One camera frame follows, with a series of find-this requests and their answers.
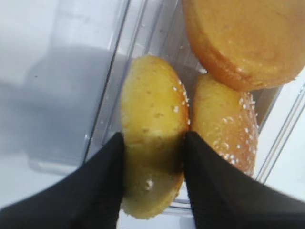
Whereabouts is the plain orange bottom bun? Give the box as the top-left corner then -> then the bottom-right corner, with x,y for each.
182,0 -> 305,91

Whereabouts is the clear bun container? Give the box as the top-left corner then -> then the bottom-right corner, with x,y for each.
86,0 -> 305,184

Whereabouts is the sesame bun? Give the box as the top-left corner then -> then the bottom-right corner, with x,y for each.
191,73 -> 258,177
120,55 -> 190,219

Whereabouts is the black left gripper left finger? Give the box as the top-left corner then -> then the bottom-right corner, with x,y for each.
0,133 -> 124,229

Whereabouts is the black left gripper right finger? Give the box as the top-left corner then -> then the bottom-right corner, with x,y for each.
183,132 -> 305,229

